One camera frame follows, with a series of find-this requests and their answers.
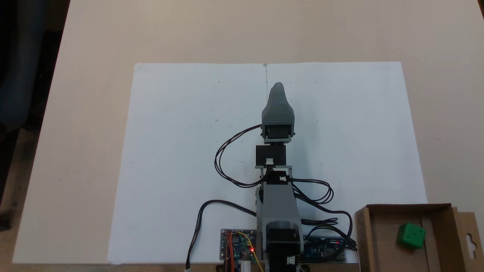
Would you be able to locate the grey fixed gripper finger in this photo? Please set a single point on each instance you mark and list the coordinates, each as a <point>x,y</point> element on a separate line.
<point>278,109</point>

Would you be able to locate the green dice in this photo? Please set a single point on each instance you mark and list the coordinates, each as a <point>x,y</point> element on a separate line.
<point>411,235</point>

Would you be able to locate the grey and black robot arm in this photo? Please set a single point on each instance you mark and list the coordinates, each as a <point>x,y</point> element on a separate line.
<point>280,204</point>

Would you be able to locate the white paper sheet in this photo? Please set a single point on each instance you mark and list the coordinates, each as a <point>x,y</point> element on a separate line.
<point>181,151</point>
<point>359,132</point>

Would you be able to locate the blue circuit board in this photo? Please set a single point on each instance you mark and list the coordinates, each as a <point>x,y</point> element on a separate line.
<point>325,251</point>

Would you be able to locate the white plug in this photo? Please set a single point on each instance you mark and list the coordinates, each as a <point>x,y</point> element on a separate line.
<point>246,266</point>

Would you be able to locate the brown cardboard box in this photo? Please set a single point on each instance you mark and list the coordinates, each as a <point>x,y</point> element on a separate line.
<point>382,241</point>

